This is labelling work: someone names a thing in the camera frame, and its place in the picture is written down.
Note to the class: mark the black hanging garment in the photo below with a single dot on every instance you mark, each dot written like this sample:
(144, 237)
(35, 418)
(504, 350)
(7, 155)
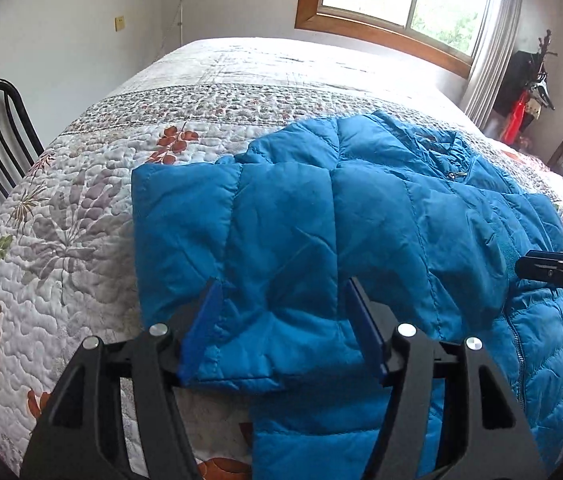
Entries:
(516, 80)

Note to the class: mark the clothes hanger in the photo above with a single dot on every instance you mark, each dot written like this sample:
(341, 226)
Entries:
(544, 91)

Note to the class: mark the red hanging garment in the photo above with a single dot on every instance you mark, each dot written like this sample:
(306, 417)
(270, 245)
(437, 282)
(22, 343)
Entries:
(514, 120)

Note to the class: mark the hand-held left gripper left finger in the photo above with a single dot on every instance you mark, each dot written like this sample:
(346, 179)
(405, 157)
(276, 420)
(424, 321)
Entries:
(201, 325)

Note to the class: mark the yellowed wall outlet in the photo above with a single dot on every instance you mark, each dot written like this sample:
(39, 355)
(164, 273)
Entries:
(119, 23)

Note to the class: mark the bed with floral quilt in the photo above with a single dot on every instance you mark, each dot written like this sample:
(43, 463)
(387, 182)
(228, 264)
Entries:
(86, 200)

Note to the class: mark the grey curtain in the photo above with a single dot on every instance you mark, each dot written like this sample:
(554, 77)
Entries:
(496, 60)

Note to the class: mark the wooden coat rack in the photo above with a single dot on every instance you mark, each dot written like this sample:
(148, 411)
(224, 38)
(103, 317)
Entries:
(546, 45)

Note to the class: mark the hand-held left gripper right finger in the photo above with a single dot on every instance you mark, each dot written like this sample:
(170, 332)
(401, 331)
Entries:
(369, 330)

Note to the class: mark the blue puffer jacket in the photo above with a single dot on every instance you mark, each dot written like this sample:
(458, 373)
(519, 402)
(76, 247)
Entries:
(311, 210)

